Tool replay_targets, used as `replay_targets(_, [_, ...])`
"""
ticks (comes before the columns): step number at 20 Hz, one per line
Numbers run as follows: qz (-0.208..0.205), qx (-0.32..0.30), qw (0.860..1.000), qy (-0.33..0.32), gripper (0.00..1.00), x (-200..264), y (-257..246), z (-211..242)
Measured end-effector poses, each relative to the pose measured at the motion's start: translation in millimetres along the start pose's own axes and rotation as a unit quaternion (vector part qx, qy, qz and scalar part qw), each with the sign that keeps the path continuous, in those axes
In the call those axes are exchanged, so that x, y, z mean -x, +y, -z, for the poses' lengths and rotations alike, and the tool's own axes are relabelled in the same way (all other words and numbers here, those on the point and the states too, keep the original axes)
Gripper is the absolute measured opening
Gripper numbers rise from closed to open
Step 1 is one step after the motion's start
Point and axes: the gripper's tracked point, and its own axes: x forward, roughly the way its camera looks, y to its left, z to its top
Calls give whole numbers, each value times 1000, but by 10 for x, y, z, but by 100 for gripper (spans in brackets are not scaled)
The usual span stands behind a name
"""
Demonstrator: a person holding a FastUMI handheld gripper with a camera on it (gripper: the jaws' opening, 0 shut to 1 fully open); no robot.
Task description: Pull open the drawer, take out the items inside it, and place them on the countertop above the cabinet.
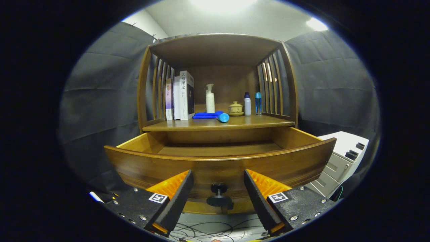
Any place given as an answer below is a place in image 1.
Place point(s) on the wooden cabinet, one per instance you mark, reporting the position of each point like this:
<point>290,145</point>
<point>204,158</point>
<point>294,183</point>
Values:
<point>215,47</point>

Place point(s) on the wooden countertop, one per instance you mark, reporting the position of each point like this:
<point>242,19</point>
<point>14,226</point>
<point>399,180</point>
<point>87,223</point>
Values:
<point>255,121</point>

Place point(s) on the thin white book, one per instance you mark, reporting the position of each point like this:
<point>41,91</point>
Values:
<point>176,101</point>

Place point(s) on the beige lidded teacup with saucer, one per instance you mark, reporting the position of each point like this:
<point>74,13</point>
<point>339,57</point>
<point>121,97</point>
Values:
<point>235,109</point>

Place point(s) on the purple book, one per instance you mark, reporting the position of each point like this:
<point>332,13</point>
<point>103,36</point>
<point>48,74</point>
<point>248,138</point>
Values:
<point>169,101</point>

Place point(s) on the white bottle with blue cap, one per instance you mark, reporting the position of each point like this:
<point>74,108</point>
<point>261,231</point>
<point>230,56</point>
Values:
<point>247,106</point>

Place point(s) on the white pump bottle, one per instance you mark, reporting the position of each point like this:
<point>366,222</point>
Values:
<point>210,102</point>

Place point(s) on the clear blue bottle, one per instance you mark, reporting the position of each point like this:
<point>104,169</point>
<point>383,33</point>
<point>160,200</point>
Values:
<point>258,104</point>

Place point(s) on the white filing cabinet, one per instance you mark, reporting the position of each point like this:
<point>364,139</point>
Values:
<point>339,158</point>

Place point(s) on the wooden drawer with black knob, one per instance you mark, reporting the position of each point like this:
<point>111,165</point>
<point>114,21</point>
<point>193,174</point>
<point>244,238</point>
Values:
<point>208,169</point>

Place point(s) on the blue cosmetic tube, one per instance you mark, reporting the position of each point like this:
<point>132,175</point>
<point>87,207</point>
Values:
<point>223,117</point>

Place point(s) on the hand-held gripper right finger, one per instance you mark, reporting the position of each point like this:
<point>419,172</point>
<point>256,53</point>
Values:
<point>257,201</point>

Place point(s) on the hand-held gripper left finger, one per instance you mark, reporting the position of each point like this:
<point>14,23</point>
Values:
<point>179,201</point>

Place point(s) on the large ceiling light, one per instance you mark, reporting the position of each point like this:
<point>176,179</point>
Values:
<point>221,4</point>

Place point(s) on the small ceiling light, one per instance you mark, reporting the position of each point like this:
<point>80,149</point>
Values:
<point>316,24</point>

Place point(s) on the blue cloth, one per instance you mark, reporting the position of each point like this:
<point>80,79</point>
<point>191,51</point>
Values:
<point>203,115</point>

